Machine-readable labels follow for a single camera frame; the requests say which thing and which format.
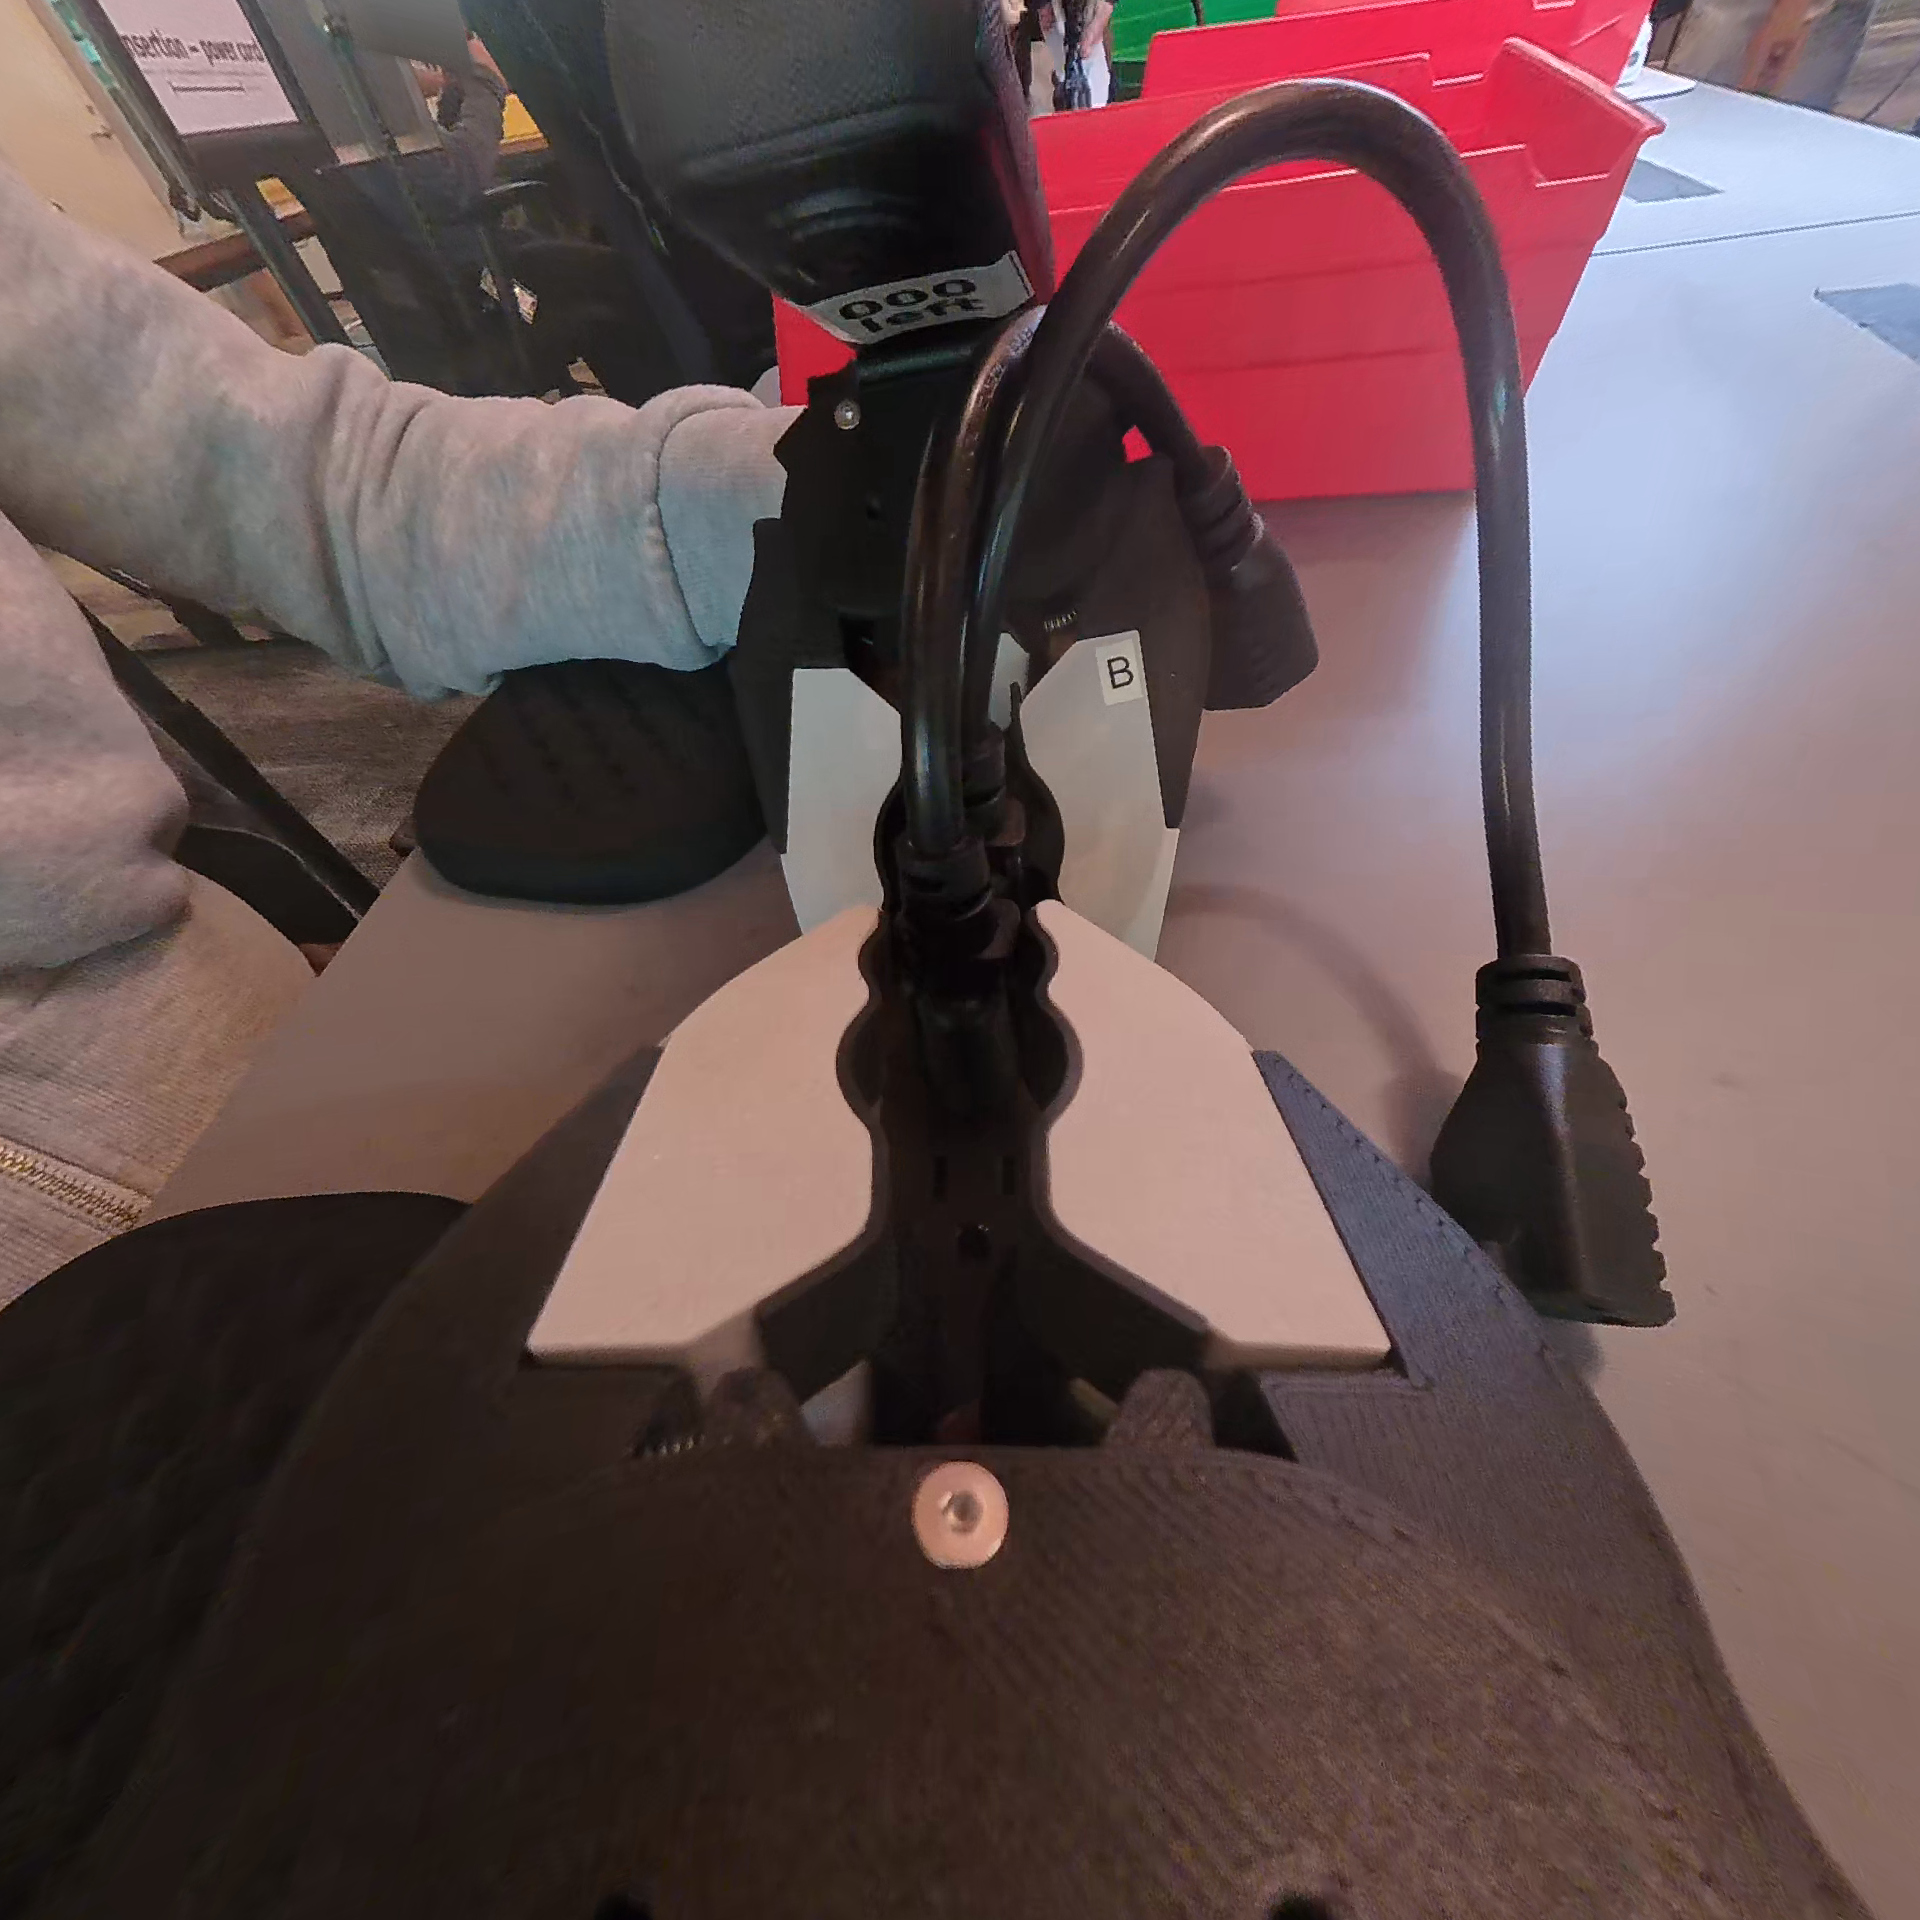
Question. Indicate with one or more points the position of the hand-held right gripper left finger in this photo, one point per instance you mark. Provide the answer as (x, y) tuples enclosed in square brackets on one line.
[(706, 1184)]

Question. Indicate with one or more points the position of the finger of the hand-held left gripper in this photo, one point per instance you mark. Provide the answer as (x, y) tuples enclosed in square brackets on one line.
[(1110, 795), (832, 795)]

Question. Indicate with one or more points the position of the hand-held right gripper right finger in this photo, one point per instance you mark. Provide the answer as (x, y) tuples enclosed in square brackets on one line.
[(1200, 1184)]

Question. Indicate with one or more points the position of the person's left forearm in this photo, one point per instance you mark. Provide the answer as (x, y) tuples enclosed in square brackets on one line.
[(375, 481)]

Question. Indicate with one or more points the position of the black office chair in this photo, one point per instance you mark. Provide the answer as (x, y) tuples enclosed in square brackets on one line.
[(524, 271)]

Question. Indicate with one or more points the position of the green plastic bin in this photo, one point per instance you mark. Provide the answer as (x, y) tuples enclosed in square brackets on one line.
[(1162, 24)]

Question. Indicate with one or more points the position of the red plastic bin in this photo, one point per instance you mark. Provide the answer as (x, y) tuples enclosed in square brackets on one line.
[(1350, 31), (1320, 346)]

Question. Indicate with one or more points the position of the white paper sign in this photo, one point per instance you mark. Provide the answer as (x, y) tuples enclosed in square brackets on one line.
[(202, 59)]

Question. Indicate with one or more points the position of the person's grey hoodie torso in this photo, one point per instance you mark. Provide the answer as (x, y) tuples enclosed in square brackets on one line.
[(76, 840)]

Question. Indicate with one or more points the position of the black chair frame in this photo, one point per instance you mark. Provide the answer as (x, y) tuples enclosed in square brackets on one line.
[(254, 819)]

